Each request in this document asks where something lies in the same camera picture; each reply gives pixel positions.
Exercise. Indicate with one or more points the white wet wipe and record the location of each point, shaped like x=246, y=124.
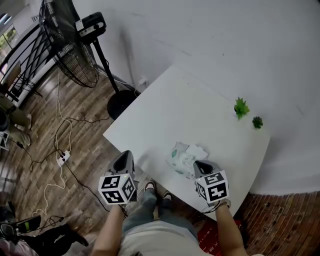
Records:
x=187, y=158

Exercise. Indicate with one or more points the red box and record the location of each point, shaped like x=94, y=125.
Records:
x=215, y=237

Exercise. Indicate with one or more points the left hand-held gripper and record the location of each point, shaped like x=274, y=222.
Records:
x=117, y=187

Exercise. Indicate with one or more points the black standing floor fan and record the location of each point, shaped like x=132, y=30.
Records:
x=72, y=57

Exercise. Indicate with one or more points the light green potted plant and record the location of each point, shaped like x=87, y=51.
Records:
x=241, y=108

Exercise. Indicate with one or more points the white wall plug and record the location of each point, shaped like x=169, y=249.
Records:
x=143, y=81

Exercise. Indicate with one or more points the person's right forearm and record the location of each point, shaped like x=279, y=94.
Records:
x=230, y=230

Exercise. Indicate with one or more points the person's light shirt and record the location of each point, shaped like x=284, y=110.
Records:
x=160, y=242

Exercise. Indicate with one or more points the person's left forearm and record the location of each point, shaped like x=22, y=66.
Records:
x=108, y=232

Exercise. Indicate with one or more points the white power strip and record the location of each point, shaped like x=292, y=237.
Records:
x=63, y=158

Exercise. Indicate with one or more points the black bag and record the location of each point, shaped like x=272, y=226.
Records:
x=52, y=237

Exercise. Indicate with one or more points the person's blue jeans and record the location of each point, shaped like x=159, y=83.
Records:
x=150, y=210

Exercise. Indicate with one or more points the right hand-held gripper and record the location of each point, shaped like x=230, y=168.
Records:
x=212, y=187

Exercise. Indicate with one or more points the dark green potted plant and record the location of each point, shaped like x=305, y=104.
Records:
x=257, y=122

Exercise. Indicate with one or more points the person's shoe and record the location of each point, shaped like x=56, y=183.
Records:
x=167, y=196
x=150, y=186

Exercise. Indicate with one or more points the white green wet wipe pack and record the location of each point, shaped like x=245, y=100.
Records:
x=176, y=156

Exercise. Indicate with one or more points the black device with green stripe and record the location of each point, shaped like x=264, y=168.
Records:
x=27, y=223

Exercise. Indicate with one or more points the person's left shoe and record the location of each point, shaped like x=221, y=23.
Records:
x=150, y=186

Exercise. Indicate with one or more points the black metal railing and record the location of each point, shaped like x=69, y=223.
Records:
x=27, y=57

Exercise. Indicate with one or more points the person's right shoe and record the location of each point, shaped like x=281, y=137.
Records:
x=167, y=196

